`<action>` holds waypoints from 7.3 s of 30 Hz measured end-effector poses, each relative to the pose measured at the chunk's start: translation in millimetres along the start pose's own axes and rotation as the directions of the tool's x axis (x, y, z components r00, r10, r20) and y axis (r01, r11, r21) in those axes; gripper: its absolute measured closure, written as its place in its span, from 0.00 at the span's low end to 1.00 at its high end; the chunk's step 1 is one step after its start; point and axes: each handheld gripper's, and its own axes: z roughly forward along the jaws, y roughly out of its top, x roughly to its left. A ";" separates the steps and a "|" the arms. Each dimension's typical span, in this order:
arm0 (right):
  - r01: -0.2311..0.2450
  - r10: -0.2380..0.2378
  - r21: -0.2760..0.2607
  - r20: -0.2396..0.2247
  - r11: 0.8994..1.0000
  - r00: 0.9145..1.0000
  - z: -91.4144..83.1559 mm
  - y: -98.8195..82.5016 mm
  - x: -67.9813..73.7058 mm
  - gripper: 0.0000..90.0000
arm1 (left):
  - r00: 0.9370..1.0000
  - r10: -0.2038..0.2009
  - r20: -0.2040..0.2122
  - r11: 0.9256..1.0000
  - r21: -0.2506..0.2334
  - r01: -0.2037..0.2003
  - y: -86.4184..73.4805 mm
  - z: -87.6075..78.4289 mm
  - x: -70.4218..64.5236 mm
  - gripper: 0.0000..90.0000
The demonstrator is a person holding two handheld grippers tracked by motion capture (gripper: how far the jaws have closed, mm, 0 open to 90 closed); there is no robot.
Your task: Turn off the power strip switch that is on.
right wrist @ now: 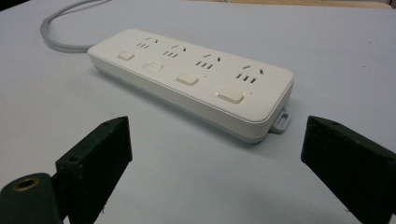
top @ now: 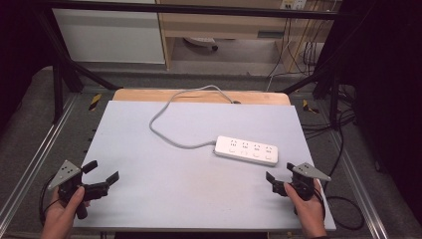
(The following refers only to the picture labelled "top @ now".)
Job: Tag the black curtain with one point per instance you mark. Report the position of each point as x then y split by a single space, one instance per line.
388 99
20 49

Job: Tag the wooden table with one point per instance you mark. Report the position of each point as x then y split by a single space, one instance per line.
199 96

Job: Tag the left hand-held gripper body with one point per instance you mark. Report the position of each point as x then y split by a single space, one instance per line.
68 181

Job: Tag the person's right hand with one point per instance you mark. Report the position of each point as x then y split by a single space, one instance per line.
307 212

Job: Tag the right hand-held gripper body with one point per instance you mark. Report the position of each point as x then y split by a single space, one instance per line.
305 181

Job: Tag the white cabinet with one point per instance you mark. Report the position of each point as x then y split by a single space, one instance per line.
109 36

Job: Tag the aluminium floor rail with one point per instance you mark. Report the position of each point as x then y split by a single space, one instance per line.
360 186
31 166

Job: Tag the person's left hand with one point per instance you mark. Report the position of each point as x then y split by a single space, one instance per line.
61 212

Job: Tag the white wall socket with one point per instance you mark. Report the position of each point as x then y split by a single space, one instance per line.
293 4

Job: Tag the yellow black striped tape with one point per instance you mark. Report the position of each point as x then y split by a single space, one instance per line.
95 102
309 107

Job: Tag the light wooden desk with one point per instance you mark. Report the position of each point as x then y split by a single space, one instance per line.
219 25

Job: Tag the white power strip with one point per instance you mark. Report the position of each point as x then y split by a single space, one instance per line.
246 150

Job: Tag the white device under desk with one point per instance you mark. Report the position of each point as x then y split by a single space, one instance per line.
202 42

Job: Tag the black metal frame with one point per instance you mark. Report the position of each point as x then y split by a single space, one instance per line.
185 7

